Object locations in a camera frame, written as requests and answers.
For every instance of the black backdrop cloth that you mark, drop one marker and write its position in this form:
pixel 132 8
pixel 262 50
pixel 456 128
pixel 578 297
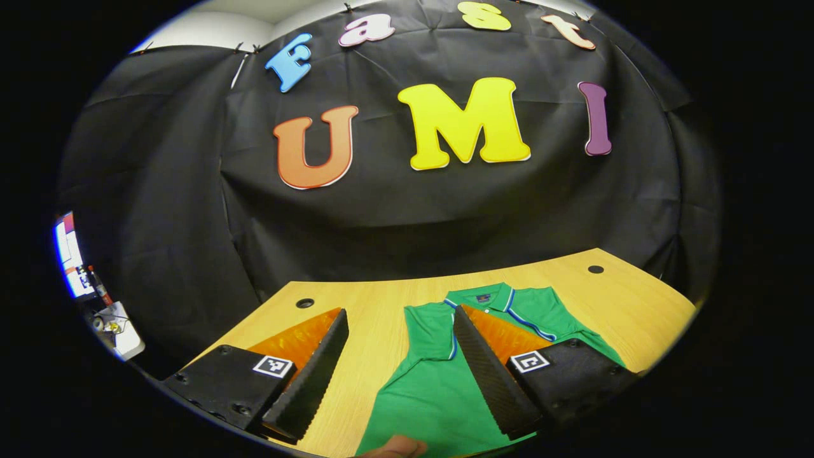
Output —
pixel 413 222

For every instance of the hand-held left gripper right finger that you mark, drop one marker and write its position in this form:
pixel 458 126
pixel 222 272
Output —
pixel 489 381

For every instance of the green T-shirt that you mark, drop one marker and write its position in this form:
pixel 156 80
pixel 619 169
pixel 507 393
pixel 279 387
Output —
pixel 432 394

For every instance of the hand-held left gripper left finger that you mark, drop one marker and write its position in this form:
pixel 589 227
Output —
pixel 315 381

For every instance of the computer monitor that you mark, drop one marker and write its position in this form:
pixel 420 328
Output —
pixel 71 254

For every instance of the white side table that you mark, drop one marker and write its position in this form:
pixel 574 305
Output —
pixel 124 337

